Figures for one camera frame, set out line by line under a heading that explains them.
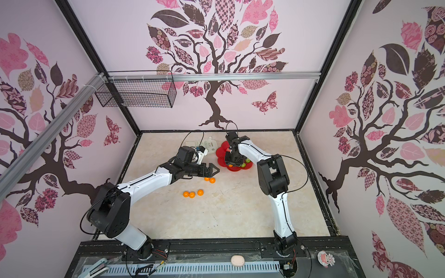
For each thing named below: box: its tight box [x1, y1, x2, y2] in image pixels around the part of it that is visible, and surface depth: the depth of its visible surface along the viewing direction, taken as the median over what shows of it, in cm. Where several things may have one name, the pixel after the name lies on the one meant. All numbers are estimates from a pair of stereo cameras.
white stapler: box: [77, 257, 110, 278], surface depth 69 cm
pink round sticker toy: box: [317, 250, 336, 269], surface depth 70 cm
